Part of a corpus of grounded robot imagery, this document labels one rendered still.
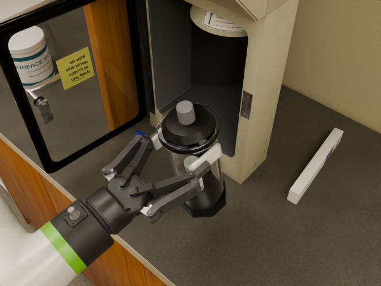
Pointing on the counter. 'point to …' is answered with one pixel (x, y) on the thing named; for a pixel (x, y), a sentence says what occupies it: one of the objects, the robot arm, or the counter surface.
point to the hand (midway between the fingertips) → (190, 143)
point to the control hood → (245, 7)
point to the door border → (25, 91)
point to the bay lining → (190, 52)
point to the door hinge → (145, 54)
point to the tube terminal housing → (253, 80)
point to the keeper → (246, 104)
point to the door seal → (24, 96)
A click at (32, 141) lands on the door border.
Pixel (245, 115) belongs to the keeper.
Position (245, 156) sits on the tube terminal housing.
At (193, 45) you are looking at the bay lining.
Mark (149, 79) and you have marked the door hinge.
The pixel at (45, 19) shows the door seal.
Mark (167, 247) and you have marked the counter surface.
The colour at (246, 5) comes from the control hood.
